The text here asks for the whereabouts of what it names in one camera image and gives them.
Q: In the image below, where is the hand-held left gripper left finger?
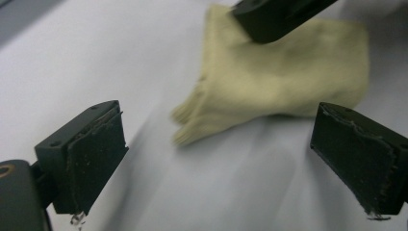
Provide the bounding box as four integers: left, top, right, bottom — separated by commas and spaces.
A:
34, 99, 130, 217

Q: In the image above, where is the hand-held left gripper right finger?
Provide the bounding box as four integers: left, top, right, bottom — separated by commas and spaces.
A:
309, 101, 408, 218

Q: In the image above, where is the pale yellow sock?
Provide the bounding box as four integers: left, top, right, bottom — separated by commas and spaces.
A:
170, 3, 370, 148

